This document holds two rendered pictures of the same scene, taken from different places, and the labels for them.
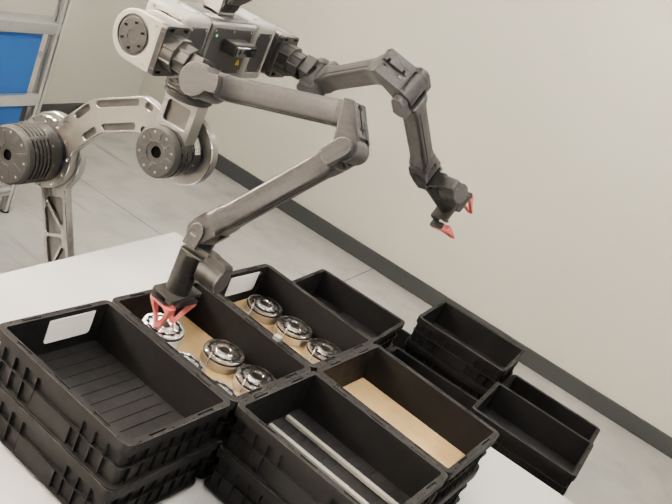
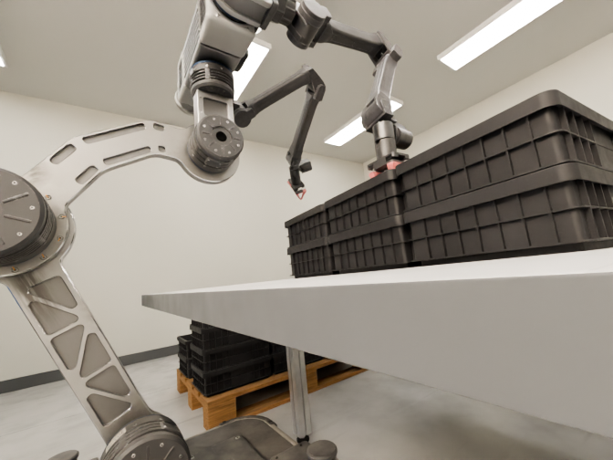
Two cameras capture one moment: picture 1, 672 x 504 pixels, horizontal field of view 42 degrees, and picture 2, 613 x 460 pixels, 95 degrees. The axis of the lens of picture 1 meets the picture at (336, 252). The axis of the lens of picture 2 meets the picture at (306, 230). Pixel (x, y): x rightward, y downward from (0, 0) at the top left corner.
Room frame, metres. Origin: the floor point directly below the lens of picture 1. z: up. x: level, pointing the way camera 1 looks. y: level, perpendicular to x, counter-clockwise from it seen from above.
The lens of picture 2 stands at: (1.54, 1.05, 0.71)
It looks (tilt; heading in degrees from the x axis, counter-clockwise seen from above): 9 degrees up; 304
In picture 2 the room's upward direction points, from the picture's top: 6 degrees counter-clockwise
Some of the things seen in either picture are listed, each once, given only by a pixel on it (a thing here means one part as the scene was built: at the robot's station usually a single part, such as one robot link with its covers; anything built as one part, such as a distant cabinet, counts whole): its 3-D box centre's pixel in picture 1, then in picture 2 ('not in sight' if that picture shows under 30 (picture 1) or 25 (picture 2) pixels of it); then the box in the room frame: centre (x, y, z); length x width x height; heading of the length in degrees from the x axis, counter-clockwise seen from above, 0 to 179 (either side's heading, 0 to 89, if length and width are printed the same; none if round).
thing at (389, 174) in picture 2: (212, 338); (401, 195); (1.76, 0.18, 0.92); 0.40 x 0.30 x 0.02; 65
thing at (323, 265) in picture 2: not in sight; (348, 256); (2.03, 0.05, 0.76); 0.40 x 0.30 x 0.12; 65
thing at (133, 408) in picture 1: (108, 389); (513, 178); (1.49, 0.30, 0.87); 0.40 x 0.30 x 0.11; 65
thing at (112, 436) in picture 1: (115, 369); (508, 156); (1.49, 0.30, 0.92); 0.40 x 0.30 x 0.02; 65
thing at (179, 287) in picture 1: (180, 282); (386, 153); (1.75, 0.29, 1.02); 0.10 x 0.07 x 0.07; 155
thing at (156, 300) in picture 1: (167, 309); (392, 176); (1.75, 0.30, 0.95); 0.07 x 0.07 x 0.09; 65
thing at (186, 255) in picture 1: (191, 261); (385, 134); (1.75, 0.28, 1.08); 0.07 x 0.06 x 0.07; 70
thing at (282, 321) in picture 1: (294, 327); not in sight; (2.10, 0.02, 0.86); 0.10 x 0.10 x 0.01
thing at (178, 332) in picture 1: (163, 326); not in sight; (1.76, 0.29, 0.90); 0.10 x 0.10 x 0.01
